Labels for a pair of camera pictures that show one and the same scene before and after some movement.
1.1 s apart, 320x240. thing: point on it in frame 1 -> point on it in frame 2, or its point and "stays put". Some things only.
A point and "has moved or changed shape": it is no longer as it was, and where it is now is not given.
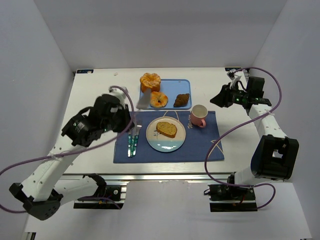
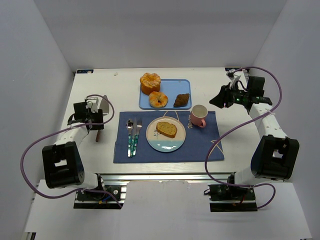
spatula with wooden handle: x=145 y=100 has moved or changed shape
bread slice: x=166 y=129 stays put
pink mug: x=199 y=113 stays put
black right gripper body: x=226 y=93 stays put
